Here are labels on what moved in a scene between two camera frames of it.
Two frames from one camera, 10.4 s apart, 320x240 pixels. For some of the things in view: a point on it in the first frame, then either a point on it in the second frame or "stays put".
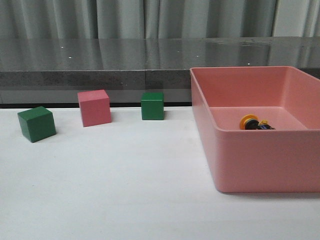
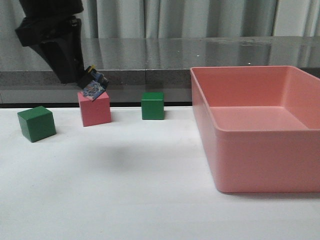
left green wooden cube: [37, 123] stays put
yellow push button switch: [251, 122] → [94, 83]
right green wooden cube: [153, 106] stays put
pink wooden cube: [95, 107] stays put
